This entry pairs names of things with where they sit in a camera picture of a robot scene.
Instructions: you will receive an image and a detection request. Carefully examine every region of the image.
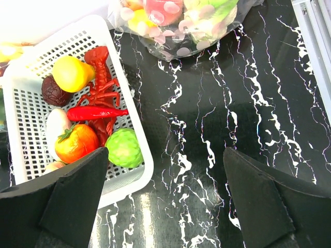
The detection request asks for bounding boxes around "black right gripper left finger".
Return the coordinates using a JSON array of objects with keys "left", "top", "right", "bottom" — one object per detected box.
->
[{"left": 1, "top": 147, "right": 108, "bottom": 247}]

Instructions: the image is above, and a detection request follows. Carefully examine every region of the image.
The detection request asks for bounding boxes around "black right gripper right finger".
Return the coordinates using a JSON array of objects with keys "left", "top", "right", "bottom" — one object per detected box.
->
[{"left": 223, "top": 147, "right": 330, "bottom": 247}]

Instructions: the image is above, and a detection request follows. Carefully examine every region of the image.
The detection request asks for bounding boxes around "white perforated plastic basket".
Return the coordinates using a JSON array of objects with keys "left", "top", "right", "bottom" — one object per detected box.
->
[{"left": 1, "top": 15, "right": 154, "bottom": 208}]

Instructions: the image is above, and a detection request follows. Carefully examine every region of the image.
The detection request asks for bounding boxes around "green fake custard apple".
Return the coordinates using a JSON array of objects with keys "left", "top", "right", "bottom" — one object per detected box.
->
[{"left": 105, "top": 128, "right": 144, "bottom": 168}]

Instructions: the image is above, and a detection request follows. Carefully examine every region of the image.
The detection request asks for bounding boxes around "white-dotted clear food bag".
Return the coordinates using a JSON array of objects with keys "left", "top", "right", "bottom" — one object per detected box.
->
[{"left": 1, "top": 42, "right": 34, "bottom": 76}]

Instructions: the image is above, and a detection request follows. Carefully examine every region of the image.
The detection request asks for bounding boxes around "orange fake persimmon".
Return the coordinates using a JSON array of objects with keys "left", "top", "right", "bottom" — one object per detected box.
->
[{"left": 55, "top": 124, "right": 99, "bottom": 164}]

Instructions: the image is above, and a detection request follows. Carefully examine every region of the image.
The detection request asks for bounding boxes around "white fake egg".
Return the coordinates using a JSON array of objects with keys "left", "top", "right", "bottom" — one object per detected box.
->
[{"left": 46, "top": 108, "right": 72, "bottom": 161}]

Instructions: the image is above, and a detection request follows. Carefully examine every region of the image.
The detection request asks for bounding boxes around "red fake chili pepper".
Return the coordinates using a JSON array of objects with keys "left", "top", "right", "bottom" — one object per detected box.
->
[{"left": 67, "top": 105, "right": 129, "bottom": 121}]

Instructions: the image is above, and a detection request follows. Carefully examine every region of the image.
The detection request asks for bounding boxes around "aluminium frame rail right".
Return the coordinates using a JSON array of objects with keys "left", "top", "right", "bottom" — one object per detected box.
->
[{"left": 291, "top": 0, "right": 331, "bottom": 118}]

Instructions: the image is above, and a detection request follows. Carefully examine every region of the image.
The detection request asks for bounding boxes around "red fake lobster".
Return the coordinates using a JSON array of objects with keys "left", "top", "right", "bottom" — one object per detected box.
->
[{"left": 77, "top": 46, "right": 120, "bottom": 146}]

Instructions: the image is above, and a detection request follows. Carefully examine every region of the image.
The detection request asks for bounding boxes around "dark brown fake passionfruit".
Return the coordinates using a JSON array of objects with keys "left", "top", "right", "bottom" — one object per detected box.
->
[{"left": 41, "top": 75, "right": 73, "bottom": 107}]

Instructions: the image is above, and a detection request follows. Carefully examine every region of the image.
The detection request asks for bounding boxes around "yellow fake pear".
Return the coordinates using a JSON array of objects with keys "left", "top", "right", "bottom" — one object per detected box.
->
[{"left": 52, "top": 56, "right": 96, "bottom": 93}]

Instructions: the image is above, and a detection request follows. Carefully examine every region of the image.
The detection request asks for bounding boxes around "pink-dotted clear food bag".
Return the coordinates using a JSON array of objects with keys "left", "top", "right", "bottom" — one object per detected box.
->
[{"left": 107, "top": 0, "right": 262, "bottom": 61}]

